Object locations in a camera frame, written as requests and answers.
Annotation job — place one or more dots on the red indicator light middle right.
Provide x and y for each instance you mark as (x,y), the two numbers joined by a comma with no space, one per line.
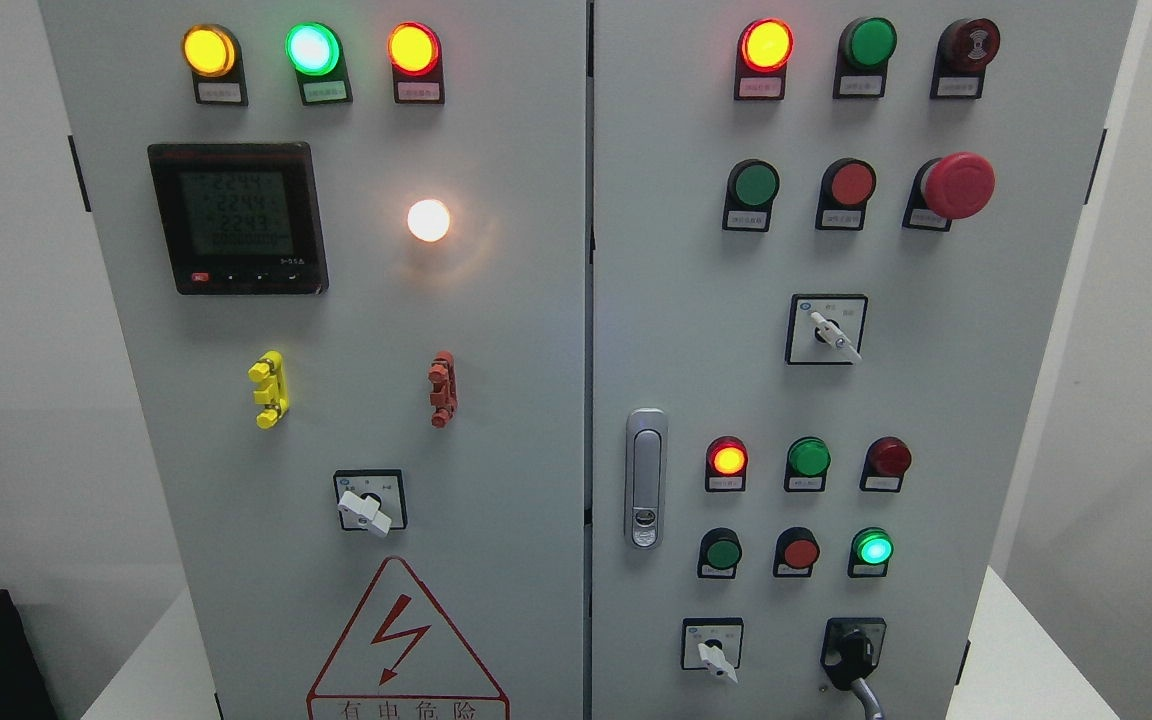
(887,462)

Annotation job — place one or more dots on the red terminal connector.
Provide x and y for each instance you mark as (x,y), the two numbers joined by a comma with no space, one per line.
(443,396)

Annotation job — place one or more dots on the white glowing indicator light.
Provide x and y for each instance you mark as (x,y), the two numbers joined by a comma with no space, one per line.
(429,220)

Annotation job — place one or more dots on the white selector switch lower right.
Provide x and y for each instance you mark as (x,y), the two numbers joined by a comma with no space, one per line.
(712,645)

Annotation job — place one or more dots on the silver cabinet door handle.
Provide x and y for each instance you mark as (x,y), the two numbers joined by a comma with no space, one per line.
(646,437)

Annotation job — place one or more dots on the white selector switch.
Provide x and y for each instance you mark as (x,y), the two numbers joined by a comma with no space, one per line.
(825,329)
(712,645)

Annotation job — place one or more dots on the dark red buzzer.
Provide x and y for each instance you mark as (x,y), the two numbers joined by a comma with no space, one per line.
(966,48)

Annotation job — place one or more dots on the green indicator light middle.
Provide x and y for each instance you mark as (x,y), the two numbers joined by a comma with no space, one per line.
(807,464)

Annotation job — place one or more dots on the yellow terminal connector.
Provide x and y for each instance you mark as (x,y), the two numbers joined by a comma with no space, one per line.
(270,389)

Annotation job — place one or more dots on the white selector switch left door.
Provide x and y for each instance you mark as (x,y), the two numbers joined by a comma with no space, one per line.
(371,501)

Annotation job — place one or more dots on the lit red indicator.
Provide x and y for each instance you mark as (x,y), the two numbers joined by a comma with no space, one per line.
(727,465)
(762,55)

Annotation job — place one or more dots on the red push button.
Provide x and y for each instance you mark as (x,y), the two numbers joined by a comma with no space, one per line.
(797,552)
(845,189)

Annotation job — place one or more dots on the green push button upper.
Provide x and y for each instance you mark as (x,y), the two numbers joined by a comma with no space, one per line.
(751,188)

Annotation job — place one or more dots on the red mushroom emergency stop button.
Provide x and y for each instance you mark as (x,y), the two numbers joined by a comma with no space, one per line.
(954,187)

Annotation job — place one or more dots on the lit red indicator middle left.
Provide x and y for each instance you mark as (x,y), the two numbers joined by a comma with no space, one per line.
(727,465)

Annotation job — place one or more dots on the green push button lower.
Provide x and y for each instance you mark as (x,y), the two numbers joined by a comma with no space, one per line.
(719,554)

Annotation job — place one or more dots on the grey right cabinet door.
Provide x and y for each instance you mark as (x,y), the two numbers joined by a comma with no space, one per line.
(693,320)

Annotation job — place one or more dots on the green indicator light top right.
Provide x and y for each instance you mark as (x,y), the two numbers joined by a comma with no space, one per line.
(864,51)

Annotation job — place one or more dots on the white selector switch upper right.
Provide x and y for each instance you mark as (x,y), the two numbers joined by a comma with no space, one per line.
(825,329)

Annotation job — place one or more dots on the lit red indicator top right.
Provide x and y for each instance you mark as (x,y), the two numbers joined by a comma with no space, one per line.
(762,55)

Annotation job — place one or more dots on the black rotary knob switch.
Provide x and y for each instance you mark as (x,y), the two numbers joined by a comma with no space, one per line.
(874,627)

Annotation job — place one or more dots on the green push button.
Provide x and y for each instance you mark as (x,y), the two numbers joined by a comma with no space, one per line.
(719,554)
(751,188)

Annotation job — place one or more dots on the grey cabinet door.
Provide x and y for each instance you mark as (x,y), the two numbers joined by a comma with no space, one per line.
(495,500)
(693,320)

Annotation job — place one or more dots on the black digital power meter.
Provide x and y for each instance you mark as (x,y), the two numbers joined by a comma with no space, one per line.
(240,219)

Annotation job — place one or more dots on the yellow indicator light top left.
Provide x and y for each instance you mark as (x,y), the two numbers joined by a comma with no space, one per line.
(214,58)

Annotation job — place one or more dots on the red push button upper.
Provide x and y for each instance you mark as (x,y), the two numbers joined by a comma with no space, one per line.
(845,189)

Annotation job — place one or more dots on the grey left cabinet door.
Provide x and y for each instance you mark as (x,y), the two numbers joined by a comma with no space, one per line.
(495,500)

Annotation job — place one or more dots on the red ringed yellow indicator light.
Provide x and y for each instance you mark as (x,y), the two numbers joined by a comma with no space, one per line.
(416,63)

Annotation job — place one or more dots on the green lit indicator light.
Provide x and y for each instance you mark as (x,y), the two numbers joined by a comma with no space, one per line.
(317,58)

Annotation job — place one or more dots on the green indicator light lower right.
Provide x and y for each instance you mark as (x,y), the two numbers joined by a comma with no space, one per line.
(871,551)

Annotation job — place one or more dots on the red push button lower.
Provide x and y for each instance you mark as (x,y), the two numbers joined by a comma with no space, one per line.
(797,552)

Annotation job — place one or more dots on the red electric hazard warning sticker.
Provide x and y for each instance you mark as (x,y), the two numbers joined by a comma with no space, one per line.
(400,656)

